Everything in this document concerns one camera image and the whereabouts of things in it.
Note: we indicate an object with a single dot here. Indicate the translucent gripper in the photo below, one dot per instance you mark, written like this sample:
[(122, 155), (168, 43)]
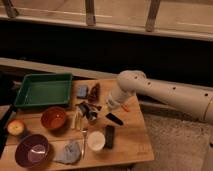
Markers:
[(117, 97)]

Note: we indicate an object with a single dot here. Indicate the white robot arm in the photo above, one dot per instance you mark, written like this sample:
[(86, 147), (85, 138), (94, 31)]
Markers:
[(193, 101)]

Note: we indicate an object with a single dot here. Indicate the metal cup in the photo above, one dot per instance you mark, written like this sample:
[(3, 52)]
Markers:
[(86, 111)]

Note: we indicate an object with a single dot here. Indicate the white cup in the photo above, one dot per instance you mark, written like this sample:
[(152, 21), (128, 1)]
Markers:
[(96, 141)]

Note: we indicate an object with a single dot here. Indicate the brown pine cone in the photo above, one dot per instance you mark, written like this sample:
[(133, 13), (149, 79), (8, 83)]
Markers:
[(94, 93)]

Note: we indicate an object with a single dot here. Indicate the blue sponge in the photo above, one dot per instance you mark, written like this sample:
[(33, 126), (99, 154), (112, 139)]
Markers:
[(82, 91)]

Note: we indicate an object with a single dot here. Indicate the black rectangular block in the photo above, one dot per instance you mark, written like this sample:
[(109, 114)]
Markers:
[(109, 136)]

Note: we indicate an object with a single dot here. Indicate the metal fork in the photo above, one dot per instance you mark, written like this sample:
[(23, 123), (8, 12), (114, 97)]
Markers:
[(84, 134)]

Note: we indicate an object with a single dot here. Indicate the yellow banana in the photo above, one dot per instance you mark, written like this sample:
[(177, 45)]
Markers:
[(76, 122)]

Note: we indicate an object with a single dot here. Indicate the orange bowl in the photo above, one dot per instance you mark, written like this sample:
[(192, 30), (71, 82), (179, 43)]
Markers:
[(53, 118)]

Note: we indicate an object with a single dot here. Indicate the grey cloth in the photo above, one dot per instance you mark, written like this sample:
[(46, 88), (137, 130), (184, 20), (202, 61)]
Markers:
[(70, 154)]

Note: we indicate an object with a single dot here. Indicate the green plastic tray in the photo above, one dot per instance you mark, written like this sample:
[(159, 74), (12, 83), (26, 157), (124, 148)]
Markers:
[(44, 90)]

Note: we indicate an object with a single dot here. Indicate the purple bowl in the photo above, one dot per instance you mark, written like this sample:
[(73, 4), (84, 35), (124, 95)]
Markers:
[(32, 151)]

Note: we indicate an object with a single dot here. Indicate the red yellow apple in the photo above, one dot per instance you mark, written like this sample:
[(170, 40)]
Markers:
[(16, 127)]

